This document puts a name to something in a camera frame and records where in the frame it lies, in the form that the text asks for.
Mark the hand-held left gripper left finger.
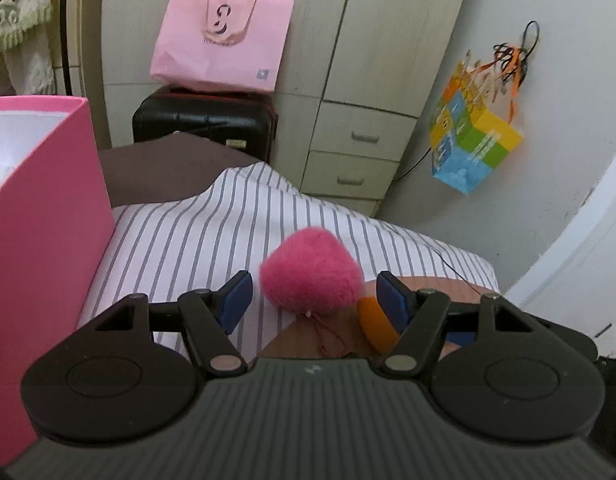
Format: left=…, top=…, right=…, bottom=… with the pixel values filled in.
left=93, top=270, right=253, bottom=377

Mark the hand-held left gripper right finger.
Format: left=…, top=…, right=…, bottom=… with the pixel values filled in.
left=375, top=270, right=535, bottom=377

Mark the pink fluffy pompom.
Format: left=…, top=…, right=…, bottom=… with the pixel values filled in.
left=258, top=226, right=364, bottom=317

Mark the pink storage box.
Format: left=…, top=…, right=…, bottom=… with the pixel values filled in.
left=0, top=95, right=115, bottom=466

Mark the orange plush toy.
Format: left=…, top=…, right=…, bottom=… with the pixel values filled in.
left=357, top=296, right=401, bottom=356

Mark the striped bedsheet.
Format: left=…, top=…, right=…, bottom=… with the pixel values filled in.
left=78, top=162, right=499, bottom=356

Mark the pinkish brown cloth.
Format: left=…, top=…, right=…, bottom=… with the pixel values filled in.
left=260, top=275, right=494, bottom=361

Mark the beige wardrobe drawer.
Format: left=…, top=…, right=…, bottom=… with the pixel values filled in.
left=302, top=150, right=401, bottom=201
left=318, top=101, right=418, bottom=163

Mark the brown blanket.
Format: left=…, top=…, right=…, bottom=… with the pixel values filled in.
left=97, top=130, right=261, bottom=208

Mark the colourful gift bag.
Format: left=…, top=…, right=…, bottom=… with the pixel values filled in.
left=429, top=45, right=525, bottom=196

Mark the black suitcase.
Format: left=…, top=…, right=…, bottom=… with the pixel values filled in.
left=132, top=85, right=280, bottom=166

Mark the pink paper bag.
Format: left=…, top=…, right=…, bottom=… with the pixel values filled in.
left=149, top=0, right=295, bottom=93

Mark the beige wardrobe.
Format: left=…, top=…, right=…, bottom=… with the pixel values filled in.
left=68, top=0, right=476, bottom=218

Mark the white fluffy towel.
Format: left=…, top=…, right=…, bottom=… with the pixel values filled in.
left=3, top=25, right=56, bottom=96

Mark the thin black cable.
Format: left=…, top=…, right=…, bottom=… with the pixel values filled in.
left=378, top=147, right=489, bottom=297

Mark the dark vertical frame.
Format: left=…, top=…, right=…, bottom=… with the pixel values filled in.
left=60, top=0, right=75, bottom=97

